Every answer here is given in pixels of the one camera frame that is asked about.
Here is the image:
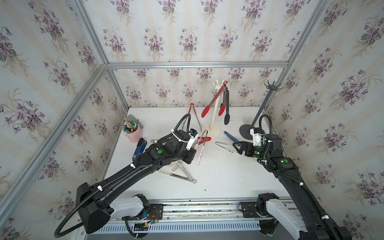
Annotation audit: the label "steel tongs red handle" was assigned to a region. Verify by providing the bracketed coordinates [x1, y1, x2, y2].
[188, 103, 202, 131]
[196, 137, 212, 145]

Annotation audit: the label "steel tongs white ring large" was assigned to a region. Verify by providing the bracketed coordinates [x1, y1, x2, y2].
[159, 161, 197, 184]

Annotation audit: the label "coloured pens in bucket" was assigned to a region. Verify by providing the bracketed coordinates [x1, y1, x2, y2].
[122, 119, 139, 134]

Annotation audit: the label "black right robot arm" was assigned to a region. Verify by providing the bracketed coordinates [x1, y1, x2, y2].
[233, 114, 352, 240]

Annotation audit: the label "small white steel tongs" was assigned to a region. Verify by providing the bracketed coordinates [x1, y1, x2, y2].
[215, 142, 238, 154]

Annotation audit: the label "red silicone tip tongs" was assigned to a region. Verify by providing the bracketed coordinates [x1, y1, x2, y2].
[201, 81, 228, 118]

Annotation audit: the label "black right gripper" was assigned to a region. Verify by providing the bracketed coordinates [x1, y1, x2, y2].
[234, 141, 272, 163]

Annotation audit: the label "cream utensil rack stand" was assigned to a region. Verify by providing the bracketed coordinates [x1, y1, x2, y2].
[202, 80, 225, 139]

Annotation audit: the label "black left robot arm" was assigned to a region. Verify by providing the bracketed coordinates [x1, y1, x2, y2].
[54, 114, 198, 238]

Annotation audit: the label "pink cat paw tongs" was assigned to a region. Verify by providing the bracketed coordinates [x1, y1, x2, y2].
[197, 130, 208, 166]

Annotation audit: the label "black silicone tip tongs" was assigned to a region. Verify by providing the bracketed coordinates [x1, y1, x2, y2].
[224, 88, 230, 125]

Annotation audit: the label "dark grey utensil rack stand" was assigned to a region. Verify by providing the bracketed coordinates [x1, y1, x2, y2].
[239, 81, 283, 140]

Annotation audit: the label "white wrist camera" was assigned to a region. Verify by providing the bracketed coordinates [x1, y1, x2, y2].
[250, 128, 265, 147]
[186, 129, 199, 151]

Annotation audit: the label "blue black stapler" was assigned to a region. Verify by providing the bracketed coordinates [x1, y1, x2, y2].
[132, 138, 147, 165]

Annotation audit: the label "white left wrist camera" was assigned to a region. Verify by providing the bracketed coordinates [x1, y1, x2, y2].
[186, 129, 199, 151]

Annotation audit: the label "steel tongs red handle near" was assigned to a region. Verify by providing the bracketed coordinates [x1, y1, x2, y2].
[196, 137, 212, 145]

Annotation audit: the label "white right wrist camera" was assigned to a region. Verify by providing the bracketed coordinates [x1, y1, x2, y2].
[250, 128, 265, 147]

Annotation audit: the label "pink pen holder bucket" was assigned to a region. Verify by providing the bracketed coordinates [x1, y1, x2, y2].
[123, 126, 143, 144]

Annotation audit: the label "steel tongs red handle far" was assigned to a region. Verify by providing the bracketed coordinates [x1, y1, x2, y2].
[188, 103, 202, 131]

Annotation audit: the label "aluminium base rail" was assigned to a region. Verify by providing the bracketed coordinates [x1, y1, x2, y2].
[93, 198, 282, 240]

